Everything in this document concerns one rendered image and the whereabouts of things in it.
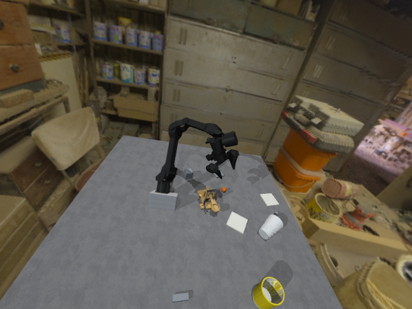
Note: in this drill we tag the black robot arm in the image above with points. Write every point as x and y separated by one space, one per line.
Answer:
175 130

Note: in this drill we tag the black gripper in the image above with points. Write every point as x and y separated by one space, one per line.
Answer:
221 156

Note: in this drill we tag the yellow cup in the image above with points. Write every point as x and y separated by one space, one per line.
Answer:
268 293

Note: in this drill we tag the white paper cup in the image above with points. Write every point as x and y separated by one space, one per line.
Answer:
272 225

